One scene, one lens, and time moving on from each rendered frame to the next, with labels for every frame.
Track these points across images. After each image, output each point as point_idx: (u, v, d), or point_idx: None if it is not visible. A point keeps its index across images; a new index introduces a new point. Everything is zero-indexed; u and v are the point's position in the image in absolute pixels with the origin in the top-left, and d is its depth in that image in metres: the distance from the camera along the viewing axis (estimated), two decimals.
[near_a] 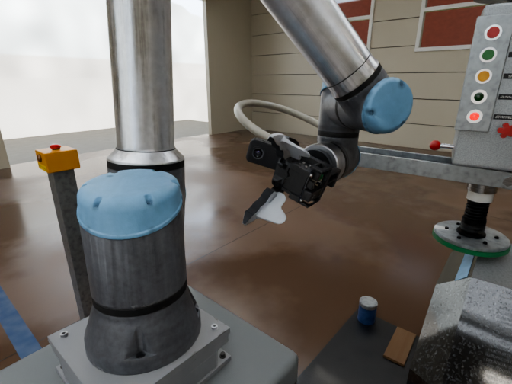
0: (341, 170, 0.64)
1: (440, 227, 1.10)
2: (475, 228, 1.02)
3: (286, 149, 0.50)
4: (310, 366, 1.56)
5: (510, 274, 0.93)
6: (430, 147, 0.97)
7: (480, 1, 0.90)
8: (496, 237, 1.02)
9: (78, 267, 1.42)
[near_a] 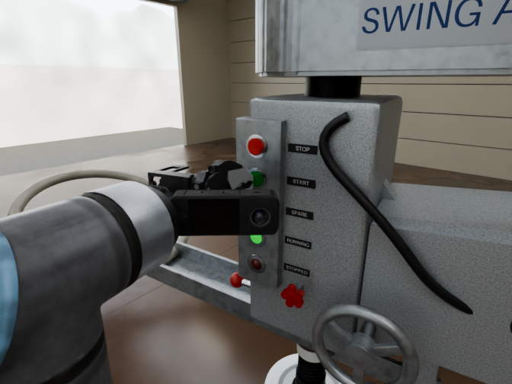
0: None
1: None
2: None
3: None
4: None
5: None
6: (230, 283, 0.66)
7: None
8: None
9: None
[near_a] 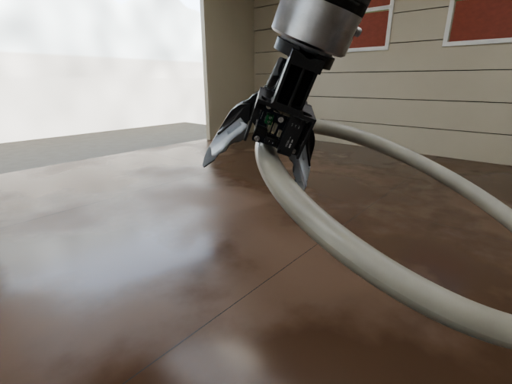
0: (313, 20, 0.31)
1: None
2: None
3: None
4: None
5: None
6: None
7: None
8: None
9: None
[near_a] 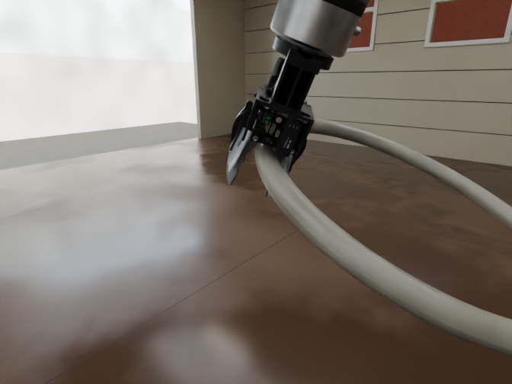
0: (311, 20, 0.31)
1: None
2: None
3: (242, 151, 0.45)
4: None
5: None
6: None
7: None
8: None
9: None
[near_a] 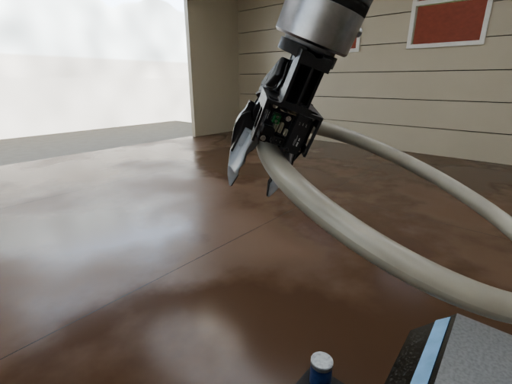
0: (322, 20, 0.32)
1: None
2: None
3: None
4: None
5: None
6: None
7: None
8: None
9: None
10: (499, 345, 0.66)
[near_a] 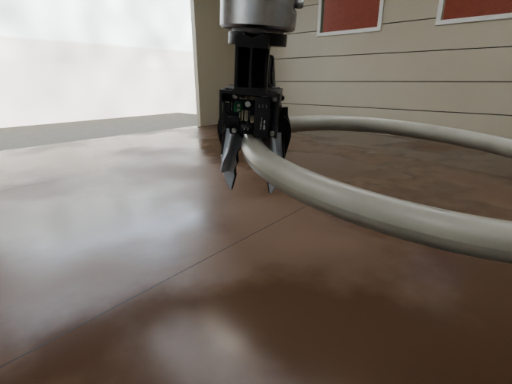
0: (246, 1, 0.33)
1: None
2: None
3: (233, 152, 0.46)
4: None
5: None
6: None
7: None
8: None
9: None
10: None
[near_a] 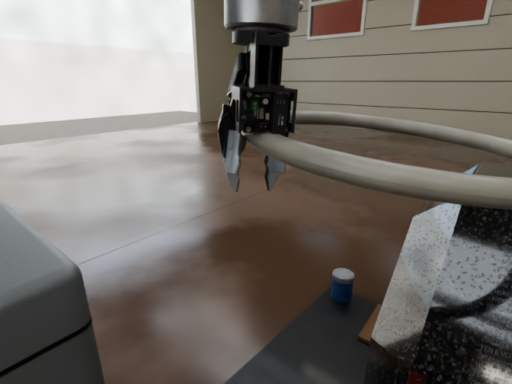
0: (264, 1, 0.34)
1: None
2: None
3: None
4: (264, 350, 1.23)
5: None
6: None
7: None
8: None
9: None
10: None
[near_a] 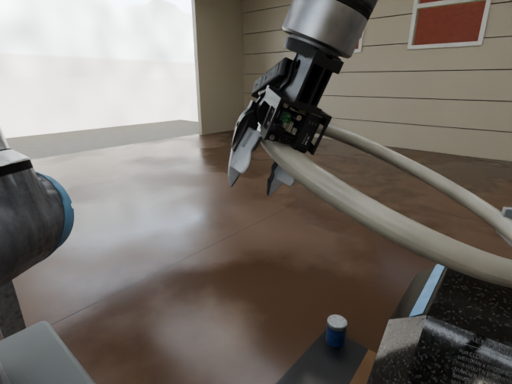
0: (334, 23, 0.33)
1: None
2: None
3: (247, 151, 0.44)
4: None
5: (475, 311, 0.75)
6: None
7: None
8: None
9: None
10: None
